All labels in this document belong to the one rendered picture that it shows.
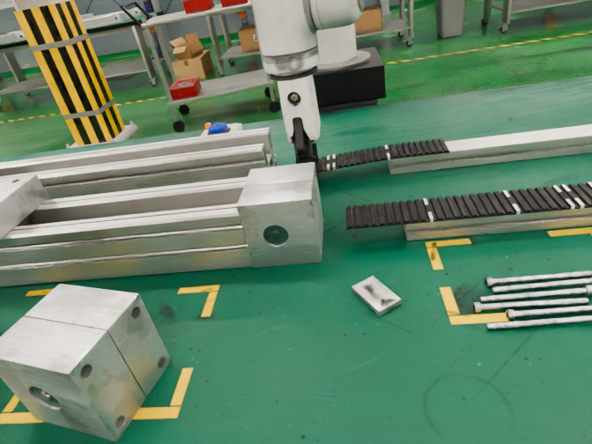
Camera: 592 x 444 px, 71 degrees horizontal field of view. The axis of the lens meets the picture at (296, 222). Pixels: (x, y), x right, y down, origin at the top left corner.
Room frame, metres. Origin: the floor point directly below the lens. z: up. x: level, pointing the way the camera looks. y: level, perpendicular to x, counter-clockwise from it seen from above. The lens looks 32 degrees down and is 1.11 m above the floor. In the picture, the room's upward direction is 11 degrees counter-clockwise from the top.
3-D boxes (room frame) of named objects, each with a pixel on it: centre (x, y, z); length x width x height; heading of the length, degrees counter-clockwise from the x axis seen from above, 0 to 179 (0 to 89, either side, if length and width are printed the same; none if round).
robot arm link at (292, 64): (0.66, -0.04, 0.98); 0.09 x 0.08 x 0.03; 170
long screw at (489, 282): (0.32, -0.24, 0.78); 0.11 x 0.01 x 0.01; 82
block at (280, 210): (0.49, 0.01, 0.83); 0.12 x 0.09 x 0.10; 170
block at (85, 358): (0.30, 0.21, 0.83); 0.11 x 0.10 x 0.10; 156
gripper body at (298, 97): (0.66, -0.04, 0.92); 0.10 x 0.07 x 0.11; 170
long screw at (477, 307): (0.28, -0.21, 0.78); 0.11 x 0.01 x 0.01; 81
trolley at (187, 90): (3.83, 0.46, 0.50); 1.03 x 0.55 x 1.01; 92
